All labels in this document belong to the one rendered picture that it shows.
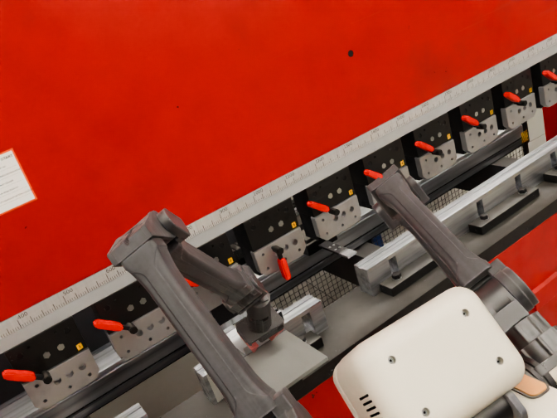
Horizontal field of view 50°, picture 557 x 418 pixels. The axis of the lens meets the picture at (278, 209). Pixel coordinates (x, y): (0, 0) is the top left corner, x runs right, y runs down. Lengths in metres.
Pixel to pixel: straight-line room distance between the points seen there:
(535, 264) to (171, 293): 1.51
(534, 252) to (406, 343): 1.40
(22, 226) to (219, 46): 0.58
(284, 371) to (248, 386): 0.56
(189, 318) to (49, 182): 0.54
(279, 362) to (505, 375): 0.74
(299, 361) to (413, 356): 0.69
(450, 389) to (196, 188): 0.82
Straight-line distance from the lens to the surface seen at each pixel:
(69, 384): 1.44
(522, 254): 2.10
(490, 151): 2.50
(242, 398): 0.88
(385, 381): 0.77
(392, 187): 1.24
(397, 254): 1.84
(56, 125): 1.30
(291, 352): 1.49
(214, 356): 0.88
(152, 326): 1.46
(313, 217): 1.60
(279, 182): 1.52
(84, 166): 1.32
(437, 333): 0.81
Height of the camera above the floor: 1.86
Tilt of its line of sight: 22 degrees down
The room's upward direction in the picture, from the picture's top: 18 degrees counter-clockwise
